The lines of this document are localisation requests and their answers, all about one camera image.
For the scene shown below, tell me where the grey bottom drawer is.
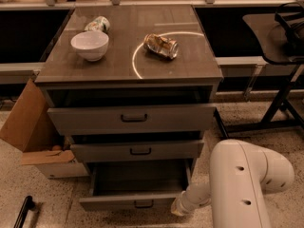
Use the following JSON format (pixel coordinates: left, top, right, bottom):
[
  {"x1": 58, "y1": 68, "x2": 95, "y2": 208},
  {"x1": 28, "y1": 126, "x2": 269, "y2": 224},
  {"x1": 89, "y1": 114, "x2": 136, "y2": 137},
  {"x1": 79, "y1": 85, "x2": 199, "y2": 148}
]
[{"x1": 79, "y1": 159, "x2": 192, "y2": 211}]

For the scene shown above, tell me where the black slanted table leg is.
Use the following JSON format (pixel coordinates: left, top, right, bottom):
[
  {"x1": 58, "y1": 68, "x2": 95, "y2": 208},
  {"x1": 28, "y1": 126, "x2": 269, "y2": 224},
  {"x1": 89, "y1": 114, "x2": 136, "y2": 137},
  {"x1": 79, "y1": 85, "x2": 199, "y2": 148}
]
[{"x1": 214, "y1": 109, "x2": 229, "y2": 140}]

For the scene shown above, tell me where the white ceramic bowl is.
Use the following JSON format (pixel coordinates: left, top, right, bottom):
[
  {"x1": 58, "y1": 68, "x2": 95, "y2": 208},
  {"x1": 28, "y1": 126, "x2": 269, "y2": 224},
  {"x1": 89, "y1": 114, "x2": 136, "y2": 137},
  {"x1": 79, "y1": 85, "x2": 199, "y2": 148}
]
[{"x1": 70, "y1": 30, "x2": 109, "y2": 62}]

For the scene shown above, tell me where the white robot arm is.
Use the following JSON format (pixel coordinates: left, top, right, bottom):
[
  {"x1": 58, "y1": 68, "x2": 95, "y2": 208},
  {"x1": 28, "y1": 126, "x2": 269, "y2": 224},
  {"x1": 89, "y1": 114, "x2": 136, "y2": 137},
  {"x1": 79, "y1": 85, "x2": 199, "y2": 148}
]
[{"x1": 171, "y1": 139, "x2": 295, "y2": 228}]

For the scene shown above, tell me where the black side table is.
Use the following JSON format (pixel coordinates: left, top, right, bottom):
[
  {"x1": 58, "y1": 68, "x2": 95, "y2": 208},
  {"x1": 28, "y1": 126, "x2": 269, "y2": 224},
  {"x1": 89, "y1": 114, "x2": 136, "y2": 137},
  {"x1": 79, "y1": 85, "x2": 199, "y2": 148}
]
[{"x1": 225, "y1": 14, "x2": 304, "y2": 135}]

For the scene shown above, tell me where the grey drawer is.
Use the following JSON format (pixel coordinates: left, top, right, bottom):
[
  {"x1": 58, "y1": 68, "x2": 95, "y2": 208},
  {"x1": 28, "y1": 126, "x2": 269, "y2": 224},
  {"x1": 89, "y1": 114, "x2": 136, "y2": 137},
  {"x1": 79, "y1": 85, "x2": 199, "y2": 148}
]
[
  {"x1": 47, "y1": 104, "x2": 215, "y2": 136},
  {"x1": 79, "y1": 159, "x2": 192, "y2": 211},
  {"x1": 70, "y1": 140, "x2": 203, "y2": 162}
]

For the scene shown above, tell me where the grey middle drawer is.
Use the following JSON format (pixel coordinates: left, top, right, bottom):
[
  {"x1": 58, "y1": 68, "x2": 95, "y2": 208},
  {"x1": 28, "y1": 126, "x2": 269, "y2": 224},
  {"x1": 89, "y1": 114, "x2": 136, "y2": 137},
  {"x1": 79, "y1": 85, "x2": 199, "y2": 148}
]
[{"x1": 70, "y1": 140, "x2": 203, "y2": 162}]

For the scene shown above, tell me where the open cardboard box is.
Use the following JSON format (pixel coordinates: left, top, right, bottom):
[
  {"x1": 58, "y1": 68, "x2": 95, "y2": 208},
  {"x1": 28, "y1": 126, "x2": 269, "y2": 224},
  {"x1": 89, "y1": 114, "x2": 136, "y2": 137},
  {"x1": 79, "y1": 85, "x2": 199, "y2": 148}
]
[{"x1": 0, "y1": 80, "x2": 88, "y2": 179}]

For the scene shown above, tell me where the black handle on floor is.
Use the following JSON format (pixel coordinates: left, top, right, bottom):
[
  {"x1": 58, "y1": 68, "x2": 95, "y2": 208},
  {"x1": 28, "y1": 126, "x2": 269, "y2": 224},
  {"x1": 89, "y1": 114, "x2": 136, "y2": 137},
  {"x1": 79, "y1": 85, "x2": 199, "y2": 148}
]
[{"x1": 13, "y1": 196, "x2": 36, "y2": 228}]

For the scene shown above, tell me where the black bag on table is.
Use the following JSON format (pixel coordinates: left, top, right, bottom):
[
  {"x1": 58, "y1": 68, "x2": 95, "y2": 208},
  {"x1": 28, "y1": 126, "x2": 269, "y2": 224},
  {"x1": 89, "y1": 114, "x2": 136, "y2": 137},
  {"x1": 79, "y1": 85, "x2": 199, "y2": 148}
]
[{"x1": 275, "y1": 1, "x2": 304, "y2": 61}]

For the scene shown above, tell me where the grey drawer cabinet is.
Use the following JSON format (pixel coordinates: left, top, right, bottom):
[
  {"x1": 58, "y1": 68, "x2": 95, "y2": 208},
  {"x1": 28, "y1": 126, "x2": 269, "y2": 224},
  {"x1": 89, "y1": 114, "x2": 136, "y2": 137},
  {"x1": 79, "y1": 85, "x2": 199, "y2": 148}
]
[{"x1": 34, "y1": 5, "x2": 224, "y2": 176}]

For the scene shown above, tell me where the grey top drawer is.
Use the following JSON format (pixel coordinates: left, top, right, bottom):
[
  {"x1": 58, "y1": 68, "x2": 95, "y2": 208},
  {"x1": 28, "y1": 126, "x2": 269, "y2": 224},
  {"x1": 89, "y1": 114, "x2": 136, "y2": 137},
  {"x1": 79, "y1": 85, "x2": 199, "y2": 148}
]
[{"x1": 47, "y1": 104, "x2": 215, "y2": 136}]

